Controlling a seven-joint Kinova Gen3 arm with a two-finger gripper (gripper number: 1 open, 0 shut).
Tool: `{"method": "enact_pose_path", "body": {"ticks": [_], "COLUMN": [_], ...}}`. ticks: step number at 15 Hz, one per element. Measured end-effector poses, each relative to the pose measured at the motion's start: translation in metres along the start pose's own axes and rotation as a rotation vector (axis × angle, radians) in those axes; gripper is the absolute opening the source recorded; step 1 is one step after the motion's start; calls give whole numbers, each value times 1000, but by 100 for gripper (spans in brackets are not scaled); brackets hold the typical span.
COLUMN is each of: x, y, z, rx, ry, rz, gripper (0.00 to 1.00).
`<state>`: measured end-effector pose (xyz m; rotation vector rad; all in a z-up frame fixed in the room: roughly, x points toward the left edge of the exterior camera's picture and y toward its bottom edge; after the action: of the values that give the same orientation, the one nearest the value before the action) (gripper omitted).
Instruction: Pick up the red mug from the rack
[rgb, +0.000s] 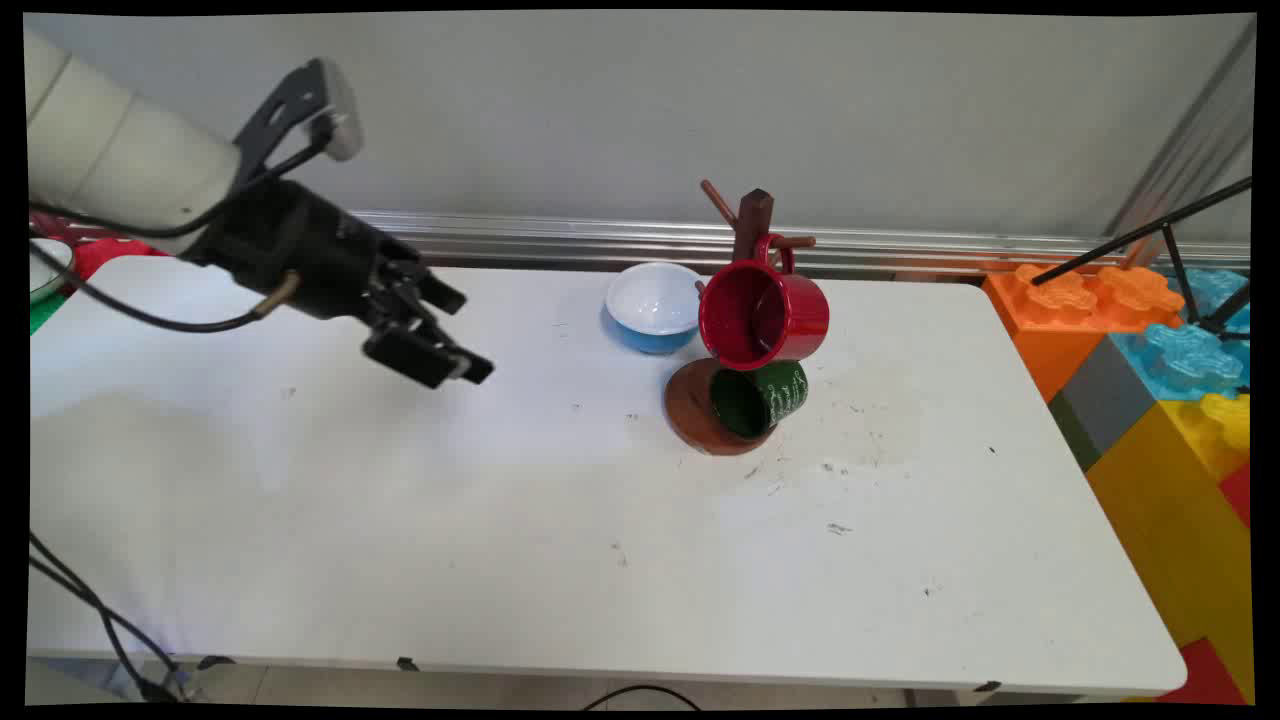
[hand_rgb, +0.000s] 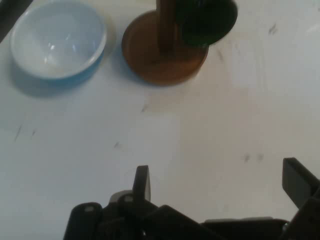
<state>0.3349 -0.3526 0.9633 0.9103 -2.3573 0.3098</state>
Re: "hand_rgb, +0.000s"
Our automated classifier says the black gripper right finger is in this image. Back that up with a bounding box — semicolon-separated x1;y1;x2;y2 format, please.
282;157;320;240

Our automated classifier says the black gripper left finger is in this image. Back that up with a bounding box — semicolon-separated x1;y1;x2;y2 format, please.
63;165;201;240

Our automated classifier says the brown wooden mug tree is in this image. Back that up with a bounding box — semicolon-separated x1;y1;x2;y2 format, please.
121;0;210;87

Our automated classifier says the light blue bowl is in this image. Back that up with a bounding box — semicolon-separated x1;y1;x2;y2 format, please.
9;1;110;87

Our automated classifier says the dark green mug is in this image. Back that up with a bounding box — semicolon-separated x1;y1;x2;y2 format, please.
174;0;238;48

